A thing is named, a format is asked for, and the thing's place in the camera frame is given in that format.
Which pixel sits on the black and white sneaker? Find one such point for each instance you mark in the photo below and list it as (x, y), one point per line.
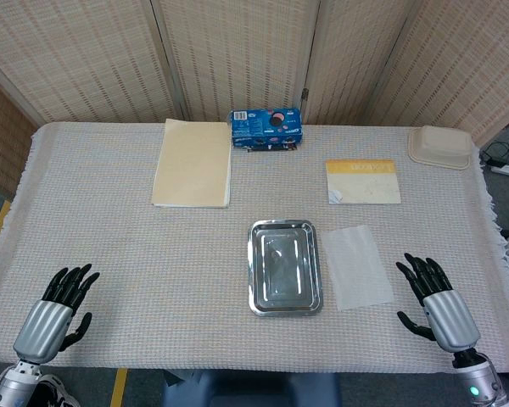
(57, 392)

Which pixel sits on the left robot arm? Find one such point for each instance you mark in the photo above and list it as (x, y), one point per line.
(12, 383)

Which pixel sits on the white paper sheet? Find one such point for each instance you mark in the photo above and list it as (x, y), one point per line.
(356, 271)

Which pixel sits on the dark blue robot torso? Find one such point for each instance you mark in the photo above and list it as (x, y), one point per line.
(254, 392)

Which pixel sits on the metal screen hinge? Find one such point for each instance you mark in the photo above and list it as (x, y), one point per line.
(305, 94)

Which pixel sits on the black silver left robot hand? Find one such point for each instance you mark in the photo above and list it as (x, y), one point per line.
(42, 326)

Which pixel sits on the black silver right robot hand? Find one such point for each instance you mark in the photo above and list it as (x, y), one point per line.
(449, 318)

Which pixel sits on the white woven tablecloth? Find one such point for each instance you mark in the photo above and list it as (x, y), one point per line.
(110, 254)

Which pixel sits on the blue cookie box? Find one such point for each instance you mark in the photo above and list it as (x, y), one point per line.
(258, 127)

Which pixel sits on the woven folding screen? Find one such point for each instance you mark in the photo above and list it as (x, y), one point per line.
(237, 51)

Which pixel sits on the silver metal tray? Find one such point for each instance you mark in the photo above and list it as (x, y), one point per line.
(284, 267)

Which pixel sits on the beige plastic container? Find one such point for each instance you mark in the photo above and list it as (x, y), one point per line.
(441, 146)

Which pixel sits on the manila paper stack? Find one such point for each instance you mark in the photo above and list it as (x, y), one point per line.
(193, 165)

